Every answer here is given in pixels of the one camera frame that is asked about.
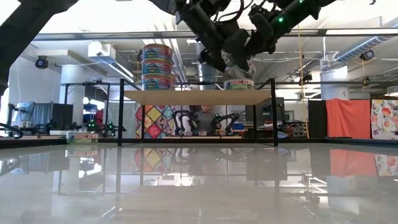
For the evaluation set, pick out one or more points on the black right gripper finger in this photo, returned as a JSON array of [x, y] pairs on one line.
[[241, 62]]

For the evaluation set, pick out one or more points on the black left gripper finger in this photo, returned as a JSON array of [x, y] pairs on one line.
[[213, 56]]

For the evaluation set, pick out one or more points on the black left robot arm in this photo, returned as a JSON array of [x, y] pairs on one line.
[[25, 28]]

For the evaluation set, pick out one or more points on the black background robot arm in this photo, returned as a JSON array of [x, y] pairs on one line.
[[182, 119], [227, 121]]

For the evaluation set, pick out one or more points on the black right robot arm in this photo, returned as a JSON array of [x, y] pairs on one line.
[[295, 12]]

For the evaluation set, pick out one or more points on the person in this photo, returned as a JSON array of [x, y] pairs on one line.
[[204, 121]]

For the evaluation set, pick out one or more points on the black ceiling spotlight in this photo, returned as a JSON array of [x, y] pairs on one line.
[[41, 62], [139, 56], [367, 55]]

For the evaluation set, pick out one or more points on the colourful patchwork panel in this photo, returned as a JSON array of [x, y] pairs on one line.
[[155, 121]]

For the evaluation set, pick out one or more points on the white square pillar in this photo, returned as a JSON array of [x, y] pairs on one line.
[[334, 84]]

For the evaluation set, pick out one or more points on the long ceiling light fixture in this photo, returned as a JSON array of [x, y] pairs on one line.
[[121, 71]]

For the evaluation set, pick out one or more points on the black standing panel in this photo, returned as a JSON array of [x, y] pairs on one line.
[[317, 118]]

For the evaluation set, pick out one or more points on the white ceiling air unit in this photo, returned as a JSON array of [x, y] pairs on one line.
[[99, 49]]

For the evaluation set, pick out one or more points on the grey horizontal rig beam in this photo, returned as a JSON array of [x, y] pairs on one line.
[[93, 35]]

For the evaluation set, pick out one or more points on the orange cloth panel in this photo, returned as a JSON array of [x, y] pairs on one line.
[[348, 118]]

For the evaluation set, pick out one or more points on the red background object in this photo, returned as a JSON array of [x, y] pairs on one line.
[[99, 118]]

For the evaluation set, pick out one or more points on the background robot green lights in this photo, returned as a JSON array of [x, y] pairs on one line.
[[93, 126]]

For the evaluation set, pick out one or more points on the white round pillar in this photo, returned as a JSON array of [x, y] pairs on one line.
[[72, 93]]

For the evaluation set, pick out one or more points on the floral poster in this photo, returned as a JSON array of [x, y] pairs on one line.
[[384, 118]]

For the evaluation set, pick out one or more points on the black background monitor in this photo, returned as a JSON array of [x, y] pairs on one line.
[[62, 115]]

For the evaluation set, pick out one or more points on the silver ventilation duct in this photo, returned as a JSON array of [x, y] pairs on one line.
[[206, 79]]

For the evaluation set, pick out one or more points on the silver flexible duct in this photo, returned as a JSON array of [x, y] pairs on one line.
[[363, 46]]

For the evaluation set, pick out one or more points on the black background table frame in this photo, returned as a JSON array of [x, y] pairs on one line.
[[87, 83]]

